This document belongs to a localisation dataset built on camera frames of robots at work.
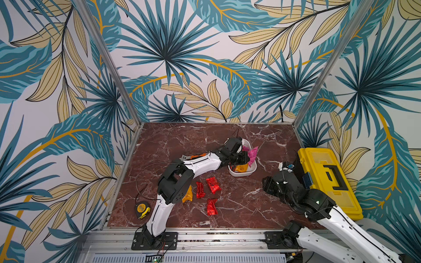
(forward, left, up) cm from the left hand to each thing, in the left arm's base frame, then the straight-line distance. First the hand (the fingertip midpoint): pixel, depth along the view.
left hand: (250, 160), depth 88 cm
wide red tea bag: (-10, +20, -9) cm, 24 cm away
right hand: (-15, -3, +7) cm, 17 cm away
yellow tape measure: (-24, +54, -9) cm, 60 cm away
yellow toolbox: (-10, -33, +7) cm, 35 cm away
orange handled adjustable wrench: (+8, +37, -10) cm, 39 cm away
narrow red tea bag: (-14, +27, -8) cm, 31 cm away
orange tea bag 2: (0, +3, -9) cm, 9 cm away
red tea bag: (-22, +20, -8) cm, 32 cm away
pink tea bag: (+2, 0, +4) cm, 4 cm away
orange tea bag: (-16, +32, -8) cm, 37 cm away
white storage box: (-2, -1, -5) cm, 6 cm away
